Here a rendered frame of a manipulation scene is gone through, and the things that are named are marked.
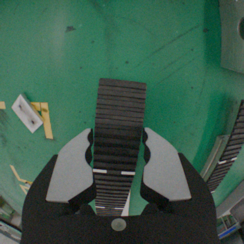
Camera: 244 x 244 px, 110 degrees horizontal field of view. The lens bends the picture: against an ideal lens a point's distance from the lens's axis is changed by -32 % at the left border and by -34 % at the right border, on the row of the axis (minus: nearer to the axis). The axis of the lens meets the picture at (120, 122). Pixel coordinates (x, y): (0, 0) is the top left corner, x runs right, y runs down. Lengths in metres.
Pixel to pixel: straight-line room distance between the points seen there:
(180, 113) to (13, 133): 0.26
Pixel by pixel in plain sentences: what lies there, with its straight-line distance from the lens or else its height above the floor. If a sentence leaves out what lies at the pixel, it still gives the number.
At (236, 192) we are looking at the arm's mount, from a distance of 0.59.
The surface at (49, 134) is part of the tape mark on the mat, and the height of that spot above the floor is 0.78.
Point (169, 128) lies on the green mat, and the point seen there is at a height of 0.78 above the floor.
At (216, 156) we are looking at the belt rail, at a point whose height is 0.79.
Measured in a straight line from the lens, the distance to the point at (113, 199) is 0.21.
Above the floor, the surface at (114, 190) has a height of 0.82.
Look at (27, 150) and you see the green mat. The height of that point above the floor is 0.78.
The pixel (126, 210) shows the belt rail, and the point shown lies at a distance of 0.27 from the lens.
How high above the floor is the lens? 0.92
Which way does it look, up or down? 63 degrees down
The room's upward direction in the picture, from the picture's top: 177 degrees clockwise
